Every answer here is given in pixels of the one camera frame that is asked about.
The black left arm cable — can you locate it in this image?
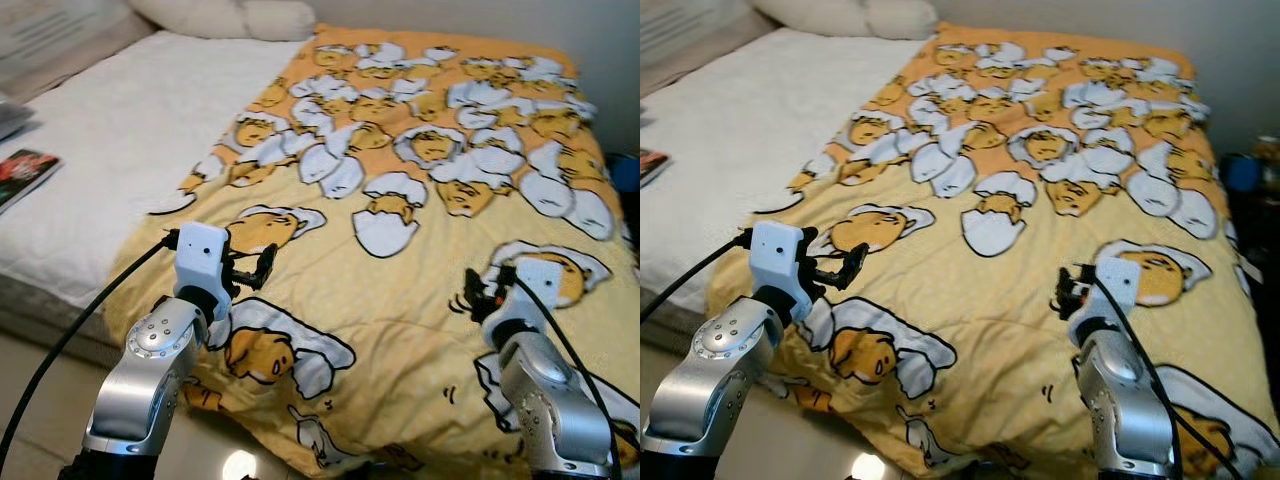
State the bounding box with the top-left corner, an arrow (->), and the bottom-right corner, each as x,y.
640,230 -> 753,323
0,232 -> 181,466

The blue round container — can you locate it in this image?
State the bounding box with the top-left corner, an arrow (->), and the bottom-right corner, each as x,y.
608,152 -> 641,196
1225,152 -> 1264,196

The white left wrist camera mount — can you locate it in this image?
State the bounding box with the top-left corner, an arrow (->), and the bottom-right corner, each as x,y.
174,221 -> 234,299
748,220 -> 809,301

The long beige bolster pillow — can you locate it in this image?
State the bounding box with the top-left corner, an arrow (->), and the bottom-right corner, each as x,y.
750,0 -> 939,41
128,0 -> 317,43

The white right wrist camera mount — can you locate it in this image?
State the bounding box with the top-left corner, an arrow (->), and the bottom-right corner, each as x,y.
480,257 -> 563,327
1065,255 -> 1141,327

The white quilted mattress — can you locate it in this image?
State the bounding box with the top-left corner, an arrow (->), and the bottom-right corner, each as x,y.
0,30 -> 306,306
640,28 -> 931,317

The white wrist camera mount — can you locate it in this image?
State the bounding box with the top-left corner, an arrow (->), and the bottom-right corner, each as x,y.
748,220 -> 809,301
480,257 -> 563,327
1065,255 -> 1141,327
174,221 -> 234,299

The red black printed magazine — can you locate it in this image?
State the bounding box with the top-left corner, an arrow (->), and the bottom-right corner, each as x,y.
0,148 -> 63,213
640,148 -> 671,191

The yellow cartoon egg duvet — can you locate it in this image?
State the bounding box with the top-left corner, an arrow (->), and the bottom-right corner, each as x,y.
705,22 -> 1280,480
105,22 -> 641,477

